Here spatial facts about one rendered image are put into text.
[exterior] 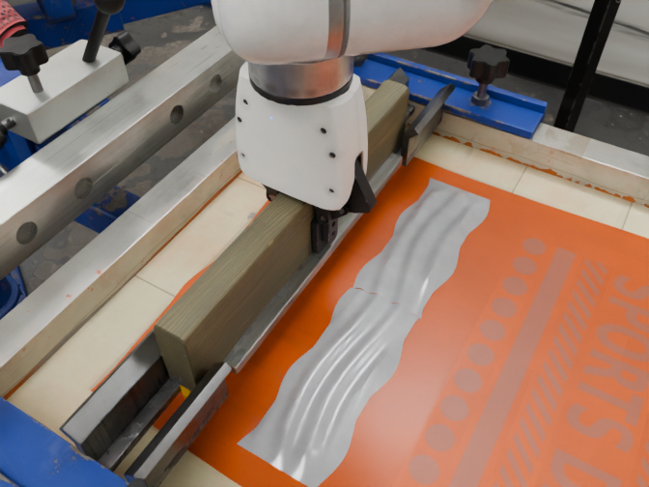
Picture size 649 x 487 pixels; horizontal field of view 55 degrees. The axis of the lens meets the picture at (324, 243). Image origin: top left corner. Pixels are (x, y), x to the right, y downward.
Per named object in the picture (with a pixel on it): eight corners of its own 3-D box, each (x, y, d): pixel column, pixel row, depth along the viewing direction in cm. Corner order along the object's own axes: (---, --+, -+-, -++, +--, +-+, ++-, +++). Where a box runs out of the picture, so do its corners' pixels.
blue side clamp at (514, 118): (533, 151, 74) (549, 101, 69) (520, 175, 71) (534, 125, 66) (318, 79, 85) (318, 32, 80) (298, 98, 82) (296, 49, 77)
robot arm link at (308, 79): (206, 37, 42) (211, 73, 44) (318, 74, 39) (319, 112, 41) (268, -8, 46) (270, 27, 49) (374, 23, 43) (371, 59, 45)
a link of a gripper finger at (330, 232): (309, 198, 51) (310, 252, 56) (343, 213, 50) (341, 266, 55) (328, 176, 53) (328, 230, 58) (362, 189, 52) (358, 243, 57)
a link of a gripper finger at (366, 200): (318, 125, 46) (286, 158, 51) (390, 197, 47) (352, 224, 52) (325, 116, 47) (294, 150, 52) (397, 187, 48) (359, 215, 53)
